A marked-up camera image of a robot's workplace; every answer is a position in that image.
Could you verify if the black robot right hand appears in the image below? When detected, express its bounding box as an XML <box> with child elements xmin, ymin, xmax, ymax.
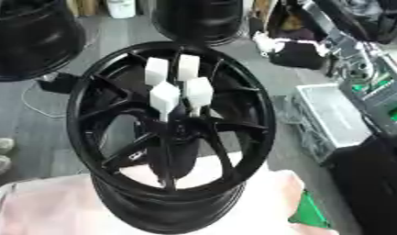
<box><xmin>312</xmin><ymin>0</ymin><xmax>397</xmax><ymax>44</ymax></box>

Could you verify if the white pin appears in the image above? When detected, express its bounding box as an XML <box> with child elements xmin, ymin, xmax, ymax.
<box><xmin>175</xmin><ymin>53</ymin><xmax>202</xmax><ymax>83</ymax></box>
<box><xmin>143</xmin><ymin>57</ymin><xmax>171</xmax><ymax>87</ymax></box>
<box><xmin>148</xmin><ymin>80</ymin><xmax>184</xmax><ymax>123</ymax></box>
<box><xmin>182</xmin><ymin>76</ymin><xmax>216</xmax><ymax>119</ymax></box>

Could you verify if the black spoked wheel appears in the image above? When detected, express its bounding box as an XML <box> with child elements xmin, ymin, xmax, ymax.
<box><xmin>64</xmin><ymin>40</ymin><xmax>279</xmax><ymax>235</ymax></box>

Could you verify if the black bag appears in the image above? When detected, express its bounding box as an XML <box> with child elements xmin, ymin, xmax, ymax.
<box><xmin>265</xmin><ymin>39</ymin><xmax>326</xmax><ymax>71</ymax></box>

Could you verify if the silver metal case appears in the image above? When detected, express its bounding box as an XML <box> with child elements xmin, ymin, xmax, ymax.
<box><xmin>284</xmin><ymin>83</ymin><xmax>375</xmax><ymax>164</ymax></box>

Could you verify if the green cloth piece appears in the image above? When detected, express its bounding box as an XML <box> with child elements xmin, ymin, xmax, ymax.
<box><xmin>288</xmin><ymin>189</ymin><xmax>333</xmax><ymax>229</ymax></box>

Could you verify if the white container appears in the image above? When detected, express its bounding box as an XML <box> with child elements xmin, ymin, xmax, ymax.
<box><xmin>103</xmin><ymin>0</ymin><xmax>139</xmax><ymax>19</ymax></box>

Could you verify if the small black box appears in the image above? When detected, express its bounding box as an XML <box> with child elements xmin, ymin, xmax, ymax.
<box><xmin>36</xmin><ymin>72</ymin><xmax>83</xmax><ymax>95</ymax></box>

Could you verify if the person's shoe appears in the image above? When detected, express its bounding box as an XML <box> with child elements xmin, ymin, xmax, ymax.
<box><xmin>0</xmin><ymin>137</ymin><xmax>17</xmax><ymax>155</ymax></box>
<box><xmin>0</xmin><ymin>154</ymin><xmax>14</xmax><ymax>177</ymax></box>

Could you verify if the white cable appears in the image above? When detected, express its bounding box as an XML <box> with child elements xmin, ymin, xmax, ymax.
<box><xmin>19</xmin><ymin>82</ymin><xmax>70</xmax><ymax>119</ymax></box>

